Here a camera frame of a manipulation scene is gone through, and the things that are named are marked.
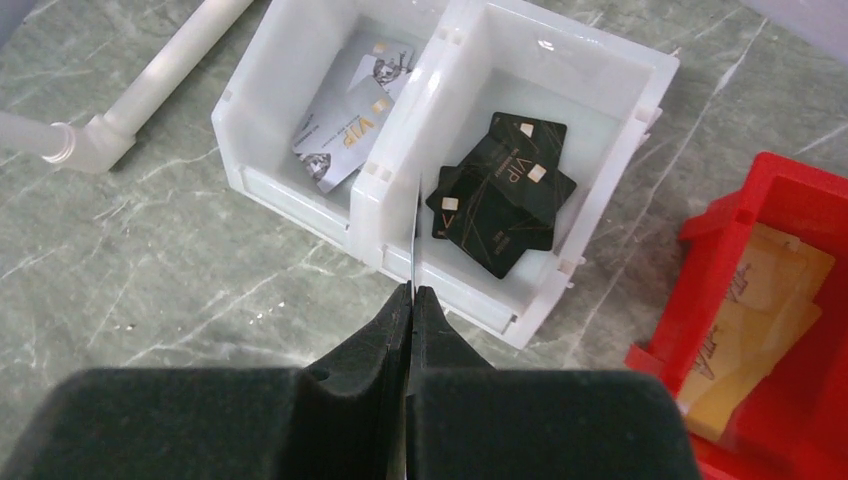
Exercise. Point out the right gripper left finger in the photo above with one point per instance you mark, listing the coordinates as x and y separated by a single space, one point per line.
338 418

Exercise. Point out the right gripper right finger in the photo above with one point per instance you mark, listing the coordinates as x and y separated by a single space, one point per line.
469 420

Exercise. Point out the silver grey credit card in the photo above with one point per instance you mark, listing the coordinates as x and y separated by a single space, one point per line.
415 250

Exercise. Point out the black credit card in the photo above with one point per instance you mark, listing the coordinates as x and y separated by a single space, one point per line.
521 156

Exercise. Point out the black holder in tray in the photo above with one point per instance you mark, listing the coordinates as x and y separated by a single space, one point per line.
473 214

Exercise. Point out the cards in white tray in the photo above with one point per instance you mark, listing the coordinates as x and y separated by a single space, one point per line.
351 107

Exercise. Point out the orange card in bin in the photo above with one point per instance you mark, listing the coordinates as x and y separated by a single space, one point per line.
768 307

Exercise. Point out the white divided tray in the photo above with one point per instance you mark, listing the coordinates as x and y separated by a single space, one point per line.
471 60

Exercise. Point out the red plastic bin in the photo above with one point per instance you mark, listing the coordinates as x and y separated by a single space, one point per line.
794 423

